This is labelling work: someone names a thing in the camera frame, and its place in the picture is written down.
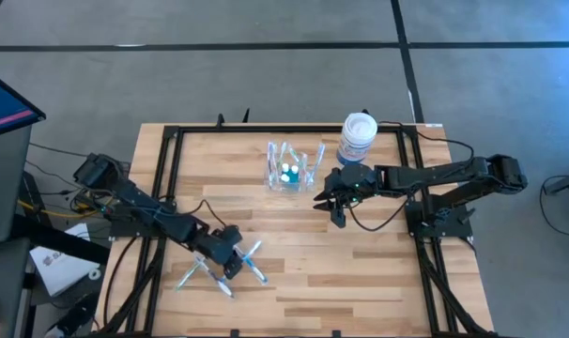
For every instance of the white wipes canister blue label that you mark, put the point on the white wipes canister blue label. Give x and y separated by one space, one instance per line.
357 136

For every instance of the blue toothbrush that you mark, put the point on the blue toothbrush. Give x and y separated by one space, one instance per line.
255 246
319 155
258 274

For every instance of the white paper booklet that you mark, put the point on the white paper booklet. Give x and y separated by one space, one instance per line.
59 272

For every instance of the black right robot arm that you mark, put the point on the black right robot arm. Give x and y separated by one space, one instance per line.
430 176

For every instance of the grey stand leg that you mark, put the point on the grey stand leg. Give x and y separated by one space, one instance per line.
568 183

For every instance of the cluster of toothbrushes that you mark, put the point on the cluster of toothbrushes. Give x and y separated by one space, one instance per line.
283 150

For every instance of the person's foot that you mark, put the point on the person's foot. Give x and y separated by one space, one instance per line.
78 312

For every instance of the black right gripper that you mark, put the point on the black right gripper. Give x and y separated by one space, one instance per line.
355 180

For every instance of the blue screen monitor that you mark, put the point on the blue screen monitor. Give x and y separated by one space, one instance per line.
3 108

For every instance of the black aluminium table frame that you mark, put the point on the black aluminium table frame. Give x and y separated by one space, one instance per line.
289 128

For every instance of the blue mouthwash bottle white cap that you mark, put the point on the blue mouthwash bottle white cap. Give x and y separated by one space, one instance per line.
285 178
294 168
285 166

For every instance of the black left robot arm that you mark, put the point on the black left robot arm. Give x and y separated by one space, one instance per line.
139 202

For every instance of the white label sticker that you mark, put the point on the white label sticker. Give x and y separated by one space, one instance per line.
433 125

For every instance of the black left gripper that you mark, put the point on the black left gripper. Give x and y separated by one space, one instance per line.
223 244

